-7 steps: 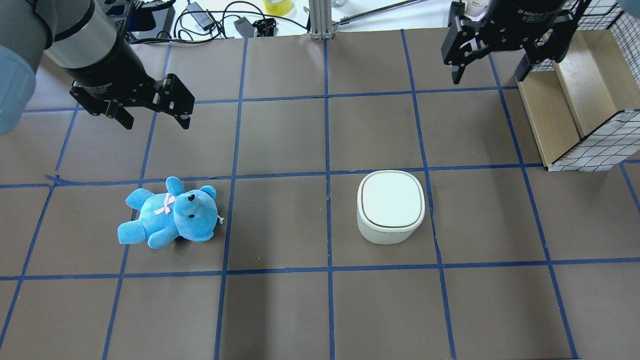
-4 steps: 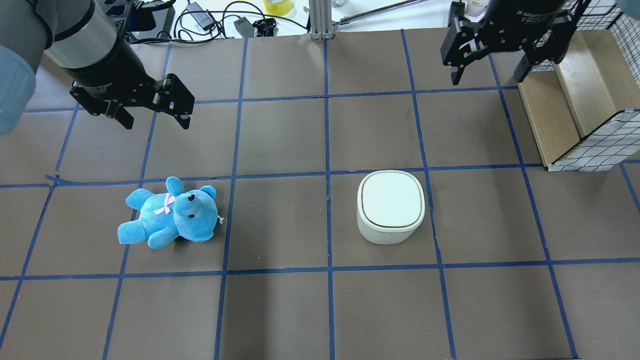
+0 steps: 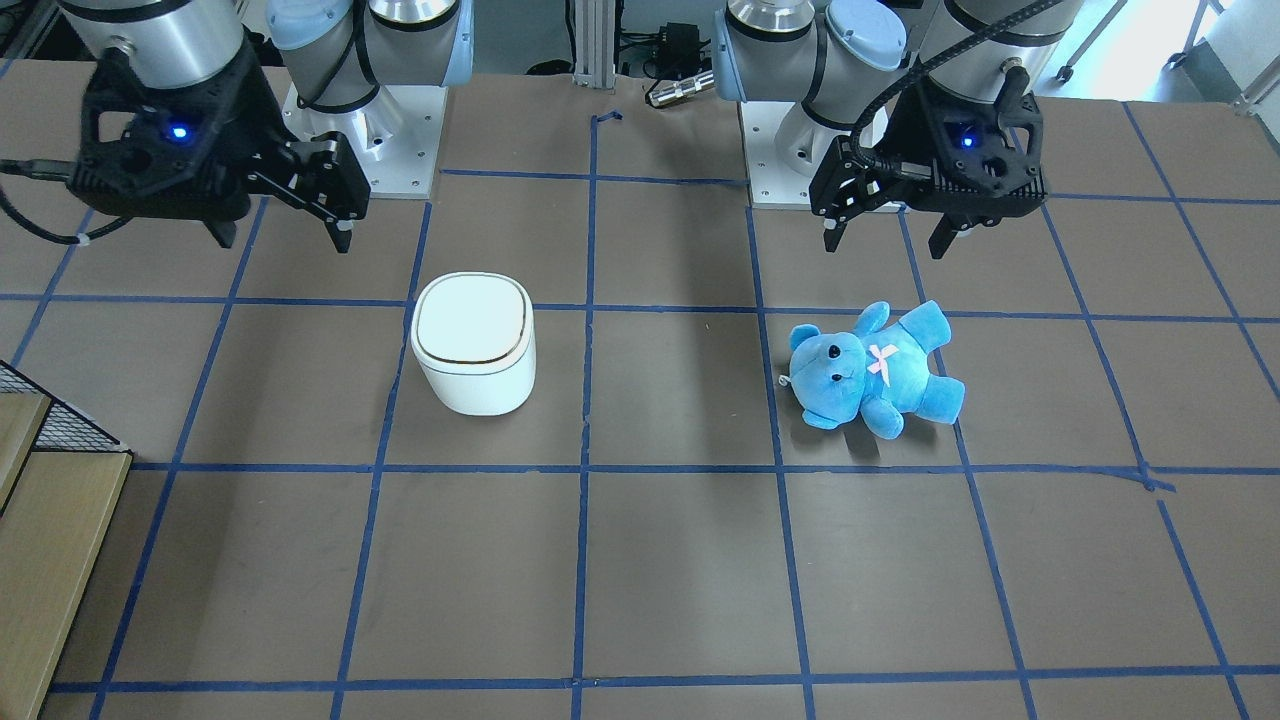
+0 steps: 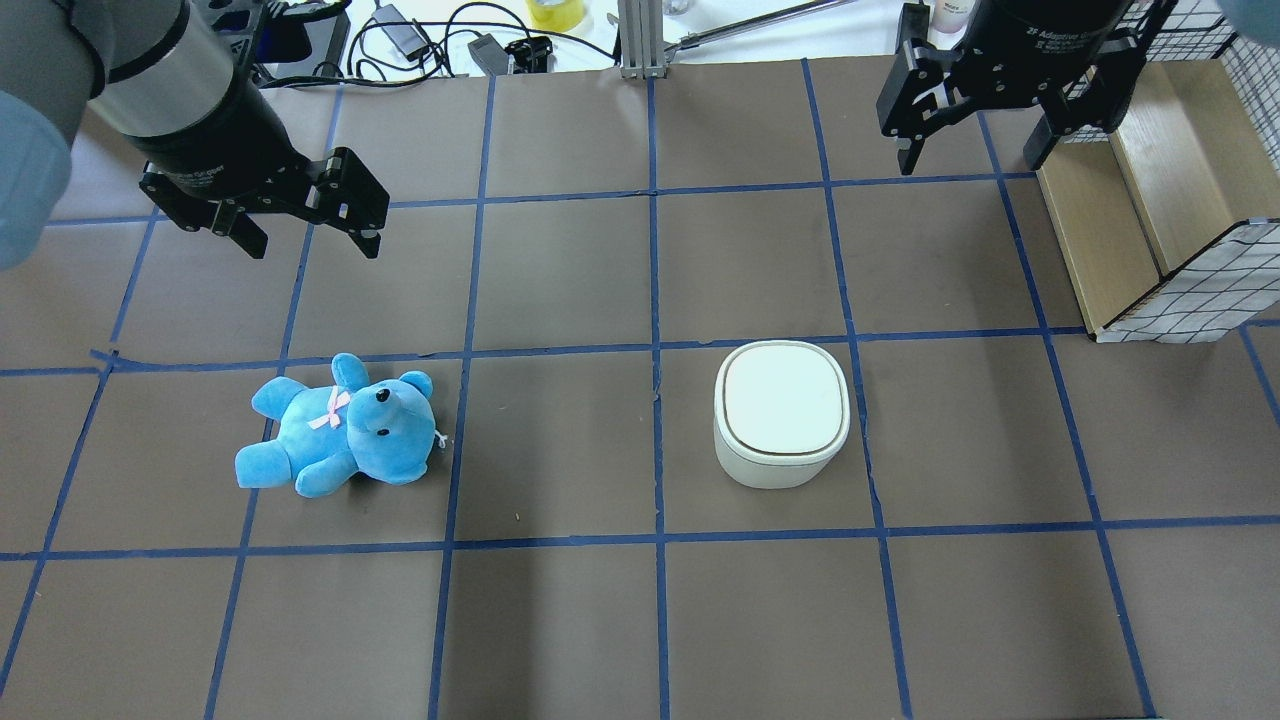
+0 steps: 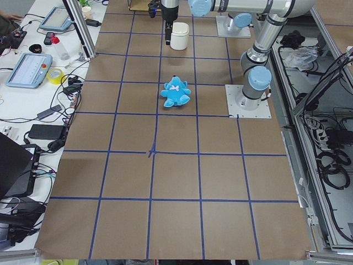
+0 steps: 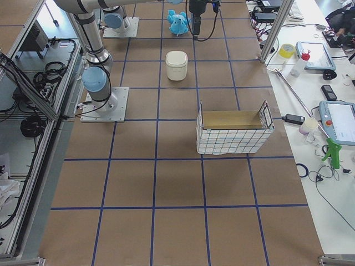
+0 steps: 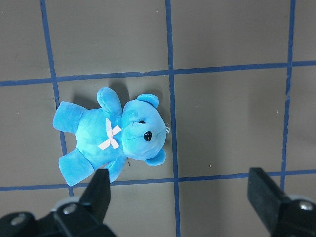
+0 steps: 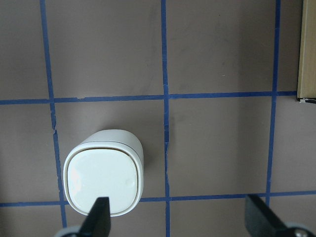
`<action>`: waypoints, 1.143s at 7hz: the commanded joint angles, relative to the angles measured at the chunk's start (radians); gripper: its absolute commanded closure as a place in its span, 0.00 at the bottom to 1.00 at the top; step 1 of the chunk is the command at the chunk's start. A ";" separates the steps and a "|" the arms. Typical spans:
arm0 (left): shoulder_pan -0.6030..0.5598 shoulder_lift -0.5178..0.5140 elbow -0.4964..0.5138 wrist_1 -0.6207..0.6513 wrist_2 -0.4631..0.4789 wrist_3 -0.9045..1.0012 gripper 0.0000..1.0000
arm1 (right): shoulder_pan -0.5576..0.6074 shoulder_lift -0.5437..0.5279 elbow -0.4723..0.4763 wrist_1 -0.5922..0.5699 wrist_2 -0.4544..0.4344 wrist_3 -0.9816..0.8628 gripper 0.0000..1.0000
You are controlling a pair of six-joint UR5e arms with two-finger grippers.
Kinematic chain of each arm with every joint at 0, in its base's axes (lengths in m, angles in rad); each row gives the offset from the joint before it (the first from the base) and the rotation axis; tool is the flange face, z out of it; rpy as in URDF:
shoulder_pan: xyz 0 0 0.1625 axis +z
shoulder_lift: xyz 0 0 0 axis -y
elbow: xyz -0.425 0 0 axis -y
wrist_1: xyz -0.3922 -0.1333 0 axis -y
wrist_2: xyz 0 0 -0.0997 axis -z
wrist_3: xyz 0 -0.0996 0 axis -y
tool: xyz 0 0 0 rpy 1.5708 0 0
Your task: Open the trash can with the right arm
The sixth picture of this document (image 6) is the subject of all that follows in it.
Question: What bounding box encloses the white paper cup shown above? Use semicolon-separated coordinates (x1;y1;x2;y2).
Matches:
299;117;318;135

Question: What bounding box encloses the yellow tape roll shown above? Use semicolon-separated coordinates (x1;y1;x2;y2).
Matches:
278;44;295;59

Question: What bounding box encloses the green handled reacher tool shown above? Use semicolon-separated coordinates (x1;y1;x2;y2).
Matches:
267;67;342;170

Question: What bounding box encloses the black power adapter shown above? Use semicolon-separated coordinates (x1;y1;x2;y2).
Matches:
282;114;305;125

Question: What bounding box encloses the blue teddy bear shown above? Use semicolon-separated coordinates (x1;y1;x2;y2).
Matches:
167;9;189;36

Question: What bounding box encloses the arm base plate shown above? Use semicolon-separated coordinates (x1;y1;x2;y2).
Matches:
103;14;139;38
80;87;129;122

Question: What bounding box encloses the grid-pattern storage box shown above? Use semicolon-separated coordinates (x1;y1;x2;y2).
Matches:
196;101;275;155

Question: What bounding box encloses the blue teach pendant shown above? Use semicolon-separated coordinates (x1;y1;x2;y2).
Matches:
319;101;354;146
296;41;336;70

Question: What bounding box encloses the blue teach pendant near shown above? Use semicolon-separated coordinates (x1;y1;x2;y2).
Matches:
319;101;354;146

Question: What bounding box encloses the blue teach pendant far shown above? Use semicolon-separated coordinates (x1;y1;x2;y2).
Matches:
296;41;336;70

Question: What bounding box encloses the aluminium frame post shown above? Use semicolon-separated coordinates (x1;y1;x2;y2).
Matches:
260;0;294;63

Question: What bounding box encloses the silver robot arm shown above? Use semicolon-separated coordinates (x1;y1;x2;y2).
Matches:
55;1;135;121
101;1;209;40

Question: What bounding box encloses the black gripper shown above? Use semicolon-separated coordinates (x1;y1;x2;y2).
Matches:
189;0;207;40

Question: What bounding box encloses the clear bottle red cap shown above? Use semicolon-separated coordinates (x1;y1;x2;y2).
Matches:
290;50;310;77

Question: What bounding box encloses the white trash can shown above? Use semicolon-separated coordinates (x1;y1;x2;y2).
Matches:
165;50;188;81

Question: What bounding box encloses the crumpled white cloth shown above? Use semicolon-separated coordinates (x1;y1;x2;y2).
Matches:
0;152;21;211

